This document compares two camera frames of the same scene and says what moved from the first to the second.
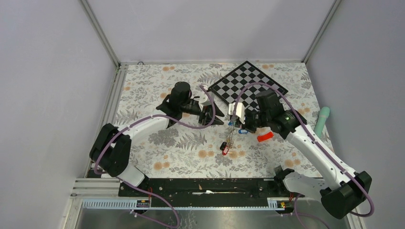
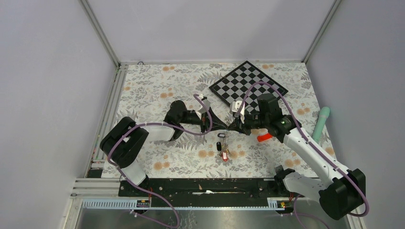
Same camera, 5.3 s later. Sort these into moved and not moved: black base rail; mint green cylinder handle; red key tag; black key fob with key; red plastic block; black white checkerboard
Moved: red key tag; black key fob with key
Not moved: red plastic block; black base rail; mint green cylinder handle; black white checkerboard
